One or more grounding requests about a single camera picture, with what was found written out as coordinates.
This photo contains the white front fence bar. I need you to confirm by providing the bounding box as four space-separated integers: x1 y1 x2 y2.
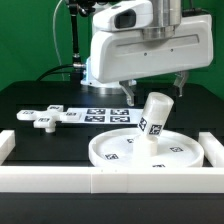
0 166 224 193

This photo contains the white left fence bar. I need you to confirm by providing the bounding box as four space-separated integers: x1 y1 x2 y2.
0 130 15 166

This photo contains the white fiducial marker sheet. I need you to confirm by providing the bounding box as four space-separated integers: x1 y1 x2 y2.
62 108 142 124

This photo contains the white right fence bar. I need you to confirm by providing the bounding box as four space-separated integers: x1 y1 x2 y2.
198 132 224 168

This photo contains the grey cable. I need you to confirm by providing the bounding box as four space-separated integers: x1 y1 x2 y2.
52 0 68 81

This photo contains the white round table top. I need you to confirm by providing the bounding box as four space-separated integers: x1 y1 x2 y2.
88 128 204 168

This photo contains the white cross-shaped table base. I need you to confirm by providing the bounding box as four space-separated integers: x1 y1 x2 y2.
16 105 81 133

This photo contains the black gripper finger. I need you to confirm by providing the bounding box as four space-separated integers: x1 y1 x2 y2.
174 71 189 97
119 80 136 106

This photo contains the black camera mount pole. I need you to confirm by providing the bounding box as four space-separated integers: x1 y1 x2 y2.
66 0 101 83

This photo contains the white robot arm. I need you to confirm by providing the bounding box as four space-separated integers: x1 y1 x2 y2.
82 0 213 106

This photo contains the white fence bar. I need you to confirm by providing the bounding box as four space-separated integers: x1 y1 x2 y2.
0 130 15 166
0 166 224 193
198 132 224 168

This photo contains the black cable bundle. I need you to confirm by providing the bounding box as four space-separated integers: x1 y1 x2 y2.
35 64 75 82

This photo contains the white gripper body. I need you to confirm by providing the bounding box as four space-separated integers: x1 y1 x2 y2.
91 15 213 83

